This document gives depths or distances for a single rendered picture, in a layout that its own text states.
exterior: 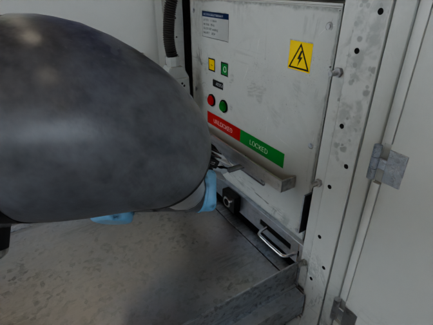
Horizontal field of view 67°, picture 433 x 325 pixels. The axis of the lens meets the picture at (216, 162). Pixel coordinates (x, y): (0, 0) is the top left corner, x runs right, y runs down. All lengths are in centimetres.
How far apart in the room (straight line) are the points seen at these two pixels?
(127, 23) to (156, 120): 86
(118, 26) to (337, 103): 69
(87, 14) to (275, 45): 55
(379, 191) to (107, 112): 41
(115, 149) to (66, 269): 70
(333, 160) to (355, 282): 20
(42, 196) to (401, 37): 42
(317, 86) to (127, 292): 56
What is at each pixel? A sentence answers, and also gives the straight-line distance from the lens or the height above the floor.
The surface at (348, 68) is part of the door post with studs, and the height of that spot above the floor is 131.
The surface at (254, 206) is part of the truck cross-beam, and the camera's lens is 84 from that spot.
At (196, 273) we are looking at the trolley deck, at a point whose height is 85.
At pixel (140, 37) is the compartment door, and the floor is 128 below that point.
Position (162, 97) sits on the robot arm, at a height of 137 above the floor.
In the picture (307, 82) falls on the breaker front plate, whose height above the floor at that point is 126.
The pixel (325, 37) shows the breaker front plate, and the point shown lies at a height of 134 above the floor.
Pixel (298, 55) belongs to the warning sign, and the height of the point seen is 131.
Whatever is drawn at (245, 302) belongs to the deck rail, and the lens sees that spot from 68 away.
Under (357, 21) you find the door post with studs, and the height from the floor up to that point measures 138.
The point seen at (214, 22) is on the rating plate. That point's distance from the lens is 85.
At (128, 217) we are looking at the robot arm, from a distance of 57.
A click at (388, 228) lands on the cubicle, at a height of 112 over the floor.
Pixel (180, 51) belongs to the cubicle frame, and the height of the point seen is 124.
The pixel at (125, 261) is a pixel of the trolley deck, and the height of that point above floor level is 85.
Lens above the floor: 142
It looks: 29 degrees down
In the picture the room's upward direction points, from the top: straight up
